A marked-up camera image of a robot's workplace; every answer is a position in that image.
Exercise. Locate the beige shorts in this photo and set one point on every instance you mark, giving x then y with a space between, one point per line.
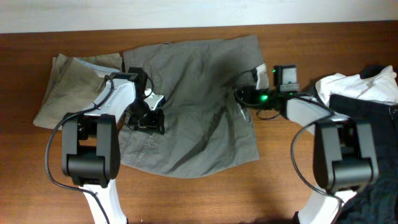
74 83

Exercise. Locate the grey cargo shorts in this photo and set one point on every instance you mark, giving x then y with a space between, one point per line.
206 131

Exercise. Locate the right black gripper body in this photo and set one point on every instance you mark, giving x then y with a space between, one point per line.
262 98

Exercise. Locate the white shirt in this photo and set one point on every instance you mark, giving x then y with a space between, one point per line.
381 87

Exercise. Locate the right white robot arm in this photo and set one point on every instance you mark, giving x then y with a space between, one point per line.
344 156

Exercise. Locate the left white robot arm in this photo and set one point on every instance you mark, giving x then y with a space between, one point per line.
90 146

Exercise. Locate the black garment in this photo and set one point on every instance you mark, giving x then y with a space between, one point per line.
378 202

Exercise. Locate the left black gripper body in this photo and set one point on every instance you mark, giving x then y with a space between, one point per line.
142 116

